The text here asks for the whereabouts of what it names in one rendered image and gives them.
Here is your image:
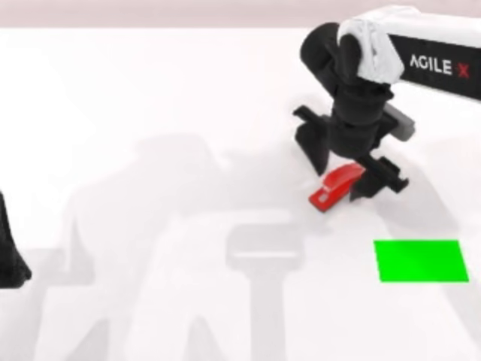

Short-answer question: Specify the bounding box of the red stapler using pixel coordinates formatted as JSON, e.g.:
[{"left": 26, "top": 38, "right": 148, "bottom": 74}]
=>
[{"left": 308, "top": 162, "right": 368, "bottom": 215}]

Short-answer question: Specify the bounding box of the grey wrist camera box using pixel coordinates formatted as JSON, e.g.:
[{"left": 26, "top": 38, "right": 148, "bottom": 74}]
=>
[{"left": 380, "top": 104, "right": 416, "bottom": 142}]

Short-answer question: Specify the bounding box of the green mat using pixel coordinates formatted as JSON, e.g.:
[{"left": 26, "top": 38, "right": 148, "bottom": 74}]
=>
[{"left": 373, "top": 239, "right": 470, "bottom": 284}]

